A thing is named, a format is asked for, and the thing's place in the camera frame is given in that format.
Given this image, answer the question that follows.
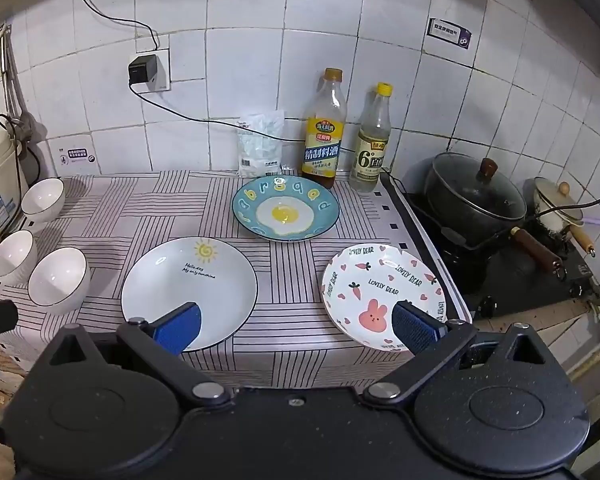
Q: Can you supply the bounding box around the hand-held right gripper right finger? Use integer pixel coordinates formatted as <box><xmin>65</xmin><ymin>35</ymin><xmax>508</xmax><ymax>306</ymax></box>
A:
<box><xmin>362</xmin><ymin>300</ymin><xmax>541</xmax><ymax>407</ymax></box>

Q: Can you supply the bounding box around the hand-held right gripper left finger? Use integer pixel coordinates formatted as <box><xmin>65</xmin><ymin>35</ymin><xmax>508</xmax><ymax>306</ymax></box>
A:
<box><xmin>47</xmin><ymin>301</ymin><xmax>233</xmax><ymax>407</ymax></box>

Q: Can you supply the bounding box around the white plate with pink bunny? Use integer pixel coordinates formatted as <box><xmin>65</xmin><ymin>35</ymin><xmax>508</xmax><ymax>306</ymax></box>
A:
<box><xmin>321</xmin><ymin>246</ymin><xmax>447</xmax><ymax>353</ymax></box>

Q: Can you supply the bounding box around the white ribbed bowl black rim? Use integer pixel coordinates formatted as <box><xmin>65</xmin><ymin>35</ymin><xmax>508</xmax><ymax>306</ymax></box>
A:
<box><xmin>21</xmin><ymin>177</ymin><xmax>66</xmax><ymax>223</ymax></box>
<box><xmin>0</xmin><ymin>230</ymin><xmax>38</xmax><ymax>286</ymax></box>
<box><xmin>28</xmin><ymin>247</ymin><xmax>91</xmax><ymax>315</ymax></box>

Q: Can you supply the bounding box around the blue plate with egg print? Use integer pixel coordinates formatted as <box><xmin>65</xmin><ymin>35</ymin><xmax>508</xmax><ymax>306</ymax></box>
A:
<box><xmin>231</xmin><ymin>175</ymin><xmax>342</xmax><ymax>242</ymax></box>

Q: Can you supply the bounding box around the black stove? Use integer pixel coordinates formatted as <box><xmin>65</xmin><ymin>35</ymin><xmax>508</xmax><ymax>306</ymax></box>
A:
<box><xmin>400</xmin><ymin>175</ymin><xmax>593</xmax><ymax>316</ymax></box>

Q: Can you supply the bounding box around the striped white tablecloth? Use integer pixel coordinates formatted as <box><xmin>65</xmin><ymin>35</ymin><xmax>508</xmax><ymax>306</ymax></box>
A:
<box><xmin>0</xmin><ymin>170</ymin><xmax>473</xmax><ymax>391</ymax></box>

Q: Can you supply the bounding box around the black cooking pot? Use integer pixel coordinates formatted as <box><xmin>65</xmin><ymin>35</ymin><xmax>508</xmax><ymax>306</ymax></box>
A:
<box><xmin>422</xmin><ymin>152</ymin><xmax>566</xmax><ymax>281</ymax></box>

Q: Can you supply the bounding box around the glass pot lid wooden knob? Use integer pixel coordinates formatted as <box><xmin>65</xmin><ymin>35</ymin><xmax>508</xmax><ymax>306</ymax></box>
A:
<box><xmin>432</xmin><ymin>154</ymin><xmax>526</xmax><ymax>221</ymax></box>

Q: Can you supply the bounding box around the clear vinegar bottle yellow cap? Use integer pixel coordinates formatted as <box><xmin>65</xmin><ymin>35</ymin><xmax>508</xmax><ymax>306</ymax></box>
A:
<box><xmin>349</xmin><ymin>82</ymin><xmax>393</xmax><ymax>196</ymax></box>

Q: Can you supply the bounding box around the cream enamel milk pot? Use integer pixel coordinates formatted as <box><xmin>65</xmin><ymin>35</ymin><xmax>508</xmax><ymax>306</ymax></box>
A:
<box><xmin>532</xmin><ymin>176</ymin><xmax>597</xmax><ymax>258</ymax></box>

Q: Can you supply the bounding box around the cooking wine bottle orange cap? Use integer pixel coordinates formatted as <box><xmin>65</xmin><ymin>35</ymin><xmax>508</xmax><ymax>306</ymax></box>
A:
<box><xmin>301</xmin><ymin>67</ymin><xmax>348</xmax><ymax>190</ymax></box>

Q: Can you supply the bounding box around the white plastic packet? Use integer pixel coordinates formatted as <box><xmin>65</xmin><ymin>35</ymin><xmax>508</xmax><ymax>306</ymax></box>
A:
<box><xmin>237</xmin><ymin>109</ymin><xmax>286</xmax><ymax>178</ymax></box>

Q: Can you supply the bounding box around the black charger adapter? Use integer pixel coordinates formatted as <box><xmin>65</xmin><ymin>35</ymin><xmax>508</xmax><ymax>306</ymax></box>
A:
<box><xmin>128</xmin><ymin>55</ymin><xmax>159</xmax><ymax>86</ymax></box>

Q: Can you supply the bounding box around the black rice cooker cord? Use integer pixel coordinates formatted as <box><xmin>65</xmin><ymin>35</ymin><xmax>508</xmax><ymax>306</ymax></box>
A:
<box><xmin>0</xmin><ymin>114</ymin><xmax>42</xmax><ymax>187</ymax></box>

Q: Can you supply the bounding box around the white wall sticker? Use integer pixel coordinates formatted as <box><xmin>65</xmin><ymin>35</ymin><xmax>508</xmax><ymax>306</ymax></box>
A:
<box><xmin>60</xmin><ymin>147</ymin><xmax>97</xmax><ymax>167</ymax></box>

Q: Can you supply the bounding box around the black cable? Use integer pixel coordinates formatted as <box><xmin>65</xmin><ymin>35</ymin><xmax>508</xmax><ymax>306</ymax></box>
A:
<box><xmin>129</xmin><ymin>84</ymin><xmax>406</xmax><ymax>186</ymax></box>
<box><xmin>530</xmin><ymin>192</ymin><xmax>600</xmax><ymax>221</ymax></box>
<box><xmin>72</xmin><ymin>0</ymin><xmax>160</xmax><ymax>56</ymax></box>

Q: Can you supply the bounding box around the white wall socket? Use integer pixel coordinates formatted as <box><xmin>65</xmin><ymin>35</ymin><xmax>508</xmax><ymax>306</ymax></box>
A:
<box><xmin>129</xmin><ymin>49</ymin><xmax>172</xmax><ymax>93</ymax></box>

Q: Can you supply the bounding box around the dark bordered wall sticker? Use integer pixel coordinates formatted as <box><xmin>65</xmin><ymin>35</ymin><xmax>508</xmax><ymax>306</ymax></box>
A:
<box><xmin>426</xmin><ymin>14</ymin><xmax>475</xmax><ymax>52</ymax></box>

